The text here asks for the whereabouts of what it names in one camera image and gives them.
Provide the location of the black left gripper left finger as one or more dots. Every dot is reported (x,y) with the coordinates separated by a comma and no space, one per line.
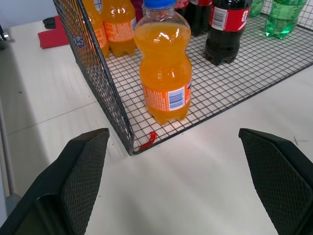
(73,181)

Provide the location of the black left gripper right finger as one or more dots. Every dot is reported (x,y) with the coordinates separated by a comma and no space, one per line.
(276,176)

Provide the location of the orange soda bottle blue cap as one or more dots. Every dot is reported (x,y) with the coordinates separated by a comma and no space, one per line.
(165,73)

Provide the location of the red zip tie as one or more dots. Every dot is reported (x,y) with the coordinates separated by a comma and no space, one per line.
(149,140)

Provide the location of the red cloth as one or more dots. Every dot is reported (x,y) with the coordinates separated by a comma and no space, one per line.
(53,36)

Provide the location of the cola bottle red label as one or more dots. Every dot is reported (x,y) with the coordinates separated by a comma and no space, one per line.
(181,6)
(199,17)
(226,31)

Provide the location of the green soda bottle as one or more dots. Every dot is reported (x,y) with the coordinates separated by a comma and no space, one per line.
(256,7)
(282,18)

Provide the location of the magenta drink bottle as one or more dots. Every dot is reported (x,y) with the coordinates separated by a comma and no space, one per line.
(137,9)

